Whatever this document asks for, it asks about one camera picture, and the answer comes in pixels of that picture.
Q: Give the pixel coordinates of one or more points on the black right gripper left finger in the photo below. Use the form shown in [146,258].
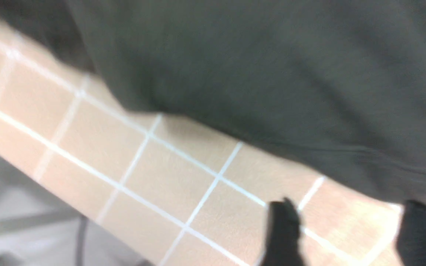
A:
[282,240]

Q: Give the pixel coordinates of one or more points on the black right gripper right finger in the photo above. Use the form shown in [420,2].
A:
[411,239]

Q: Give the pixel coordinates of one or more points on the dark gray long-sleeve top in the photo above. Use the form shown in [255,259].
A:
[339,85]

